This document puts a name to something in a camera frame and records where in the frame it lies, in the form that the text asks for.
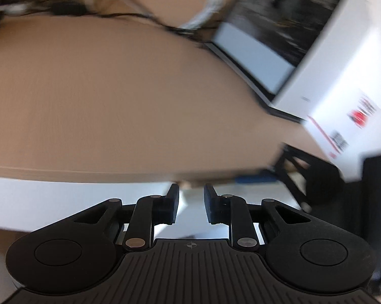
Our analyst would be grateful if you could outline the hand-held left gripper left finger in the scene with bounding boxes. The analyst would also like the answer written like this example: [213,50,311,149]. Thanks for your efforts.
[73,184,180,249]

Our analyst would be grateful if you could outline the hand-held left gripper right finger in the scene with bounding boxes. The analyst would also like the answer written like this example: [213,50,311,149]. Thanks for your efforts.
[204,183,311,249]

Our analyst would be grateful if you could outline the black power adapter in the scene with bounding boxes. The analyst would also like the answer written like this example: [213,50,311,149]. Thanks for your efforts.
[51,0,87,16]

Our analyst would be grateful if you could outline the black cable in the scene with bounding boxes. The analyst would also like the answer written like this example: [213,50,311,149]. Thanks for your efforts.
[0,0,216,43]

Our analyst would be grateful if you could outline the white cardboard box red label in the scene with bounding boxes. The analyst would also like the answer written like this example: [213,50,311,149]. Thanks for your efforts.
[271,0,381,182]

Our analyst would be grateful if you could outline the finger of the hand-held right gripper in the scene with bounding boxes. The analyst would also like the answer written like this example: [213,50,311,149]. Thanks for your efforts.
[238,144,344,213]

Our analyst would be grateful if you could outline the white cable bundle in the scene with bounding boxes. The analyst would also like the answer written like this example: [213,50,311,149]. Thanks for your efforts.
[179,0,226,30]

